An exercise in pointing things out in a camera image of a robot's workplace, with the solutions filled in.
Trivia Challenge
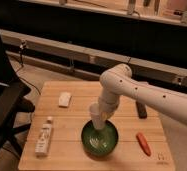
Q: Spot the black cable on floor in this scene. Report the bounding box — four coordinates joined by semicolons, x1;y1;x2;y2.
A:
7;40;42;96

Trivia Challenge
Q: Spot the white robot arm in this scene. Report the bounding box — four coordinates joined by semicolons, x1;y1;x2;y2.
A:
98;64;187;126

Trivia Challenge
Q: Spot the white ceramic cup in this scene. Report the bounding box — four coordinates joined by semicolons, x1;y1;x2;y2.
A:
89;103;105;130

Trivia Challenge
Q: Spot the green ceramic bowl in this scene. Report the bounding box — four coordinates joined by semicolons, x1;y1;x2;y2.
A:
81;121;119;157

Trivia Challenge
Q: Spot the white tube bottle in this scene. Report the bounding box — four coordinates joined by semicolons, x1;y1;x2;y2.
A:
35;116;53;157

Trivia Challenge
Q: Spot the black office chair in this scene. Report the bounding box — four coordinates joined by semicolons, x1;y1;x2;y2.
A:
0;37;35;155

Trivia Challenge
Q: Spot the white rectangular block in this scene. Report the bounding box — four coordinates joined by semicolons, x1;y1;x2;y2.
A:
58;92;72;107

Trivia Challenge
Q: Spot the orange carrot toy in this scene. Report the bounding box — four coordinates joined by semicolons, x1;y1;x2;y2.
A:
136;132;151;156

